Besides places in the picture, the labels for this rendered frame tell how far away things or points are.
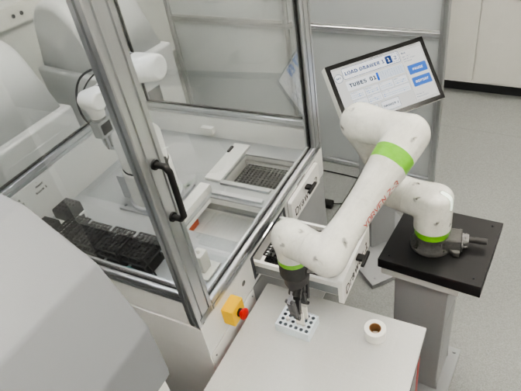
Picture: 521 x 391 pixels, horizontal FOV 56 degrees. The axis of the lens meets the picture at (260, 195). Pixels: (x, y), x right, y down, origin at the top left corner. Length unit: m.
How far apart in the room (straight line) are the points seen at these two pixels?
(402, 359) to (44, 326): 1.16
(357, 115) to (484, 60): 3.01
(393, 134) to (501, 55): 3.05
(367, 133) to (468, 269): 0.64
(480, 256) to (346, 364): 0.63
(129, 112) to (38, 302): 0.49
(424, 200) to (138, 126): 1.02
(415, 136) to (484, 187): 2.14
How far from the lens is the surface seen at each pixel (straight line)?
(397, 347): 1.67
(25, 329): 0.76
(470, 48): 4.41
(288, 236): 1.32
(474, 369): 2.58
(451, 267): 1.84
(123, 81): 1.08
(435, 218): 1.76
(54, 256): 0.79
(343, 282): 1.62
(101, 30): 1.03
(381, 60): 2.40
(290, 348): 1.68
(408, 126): 1.41
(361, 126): 1.48
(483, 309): 2.79
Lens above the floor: 2.15
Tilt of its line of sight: 38 degrees down
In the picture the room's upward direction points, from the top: 11 degrees counter-clockwise
